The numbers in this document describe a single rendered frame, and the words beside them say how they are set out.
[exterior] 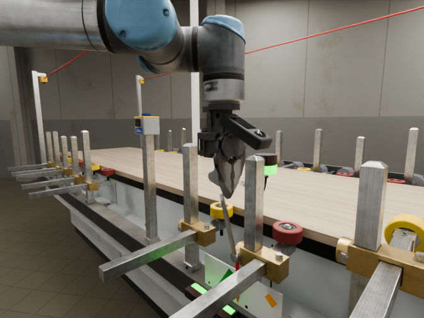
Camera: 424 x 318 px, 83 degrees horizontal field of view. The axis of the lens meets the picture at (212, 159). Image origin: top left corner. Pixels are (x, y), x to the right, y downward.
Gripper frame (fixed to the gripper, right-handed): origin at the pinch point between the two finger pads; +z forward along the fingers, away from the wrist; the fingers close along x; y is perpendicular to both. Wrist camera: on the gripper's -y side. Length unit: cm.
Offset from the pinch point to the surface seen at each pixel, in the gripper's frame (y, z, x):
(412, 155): -20, 1, -116
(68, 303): 138, 103, 7
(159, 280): 46, 49, -9
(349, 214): -13.3, 13.5, -42.7
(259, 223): -1.9, 9.3, -8.7
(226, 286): -4.5, 17.2, 6.4
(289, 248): -5.8, 17.9, -17.6
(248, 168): 0.5, -4.7, -7.2
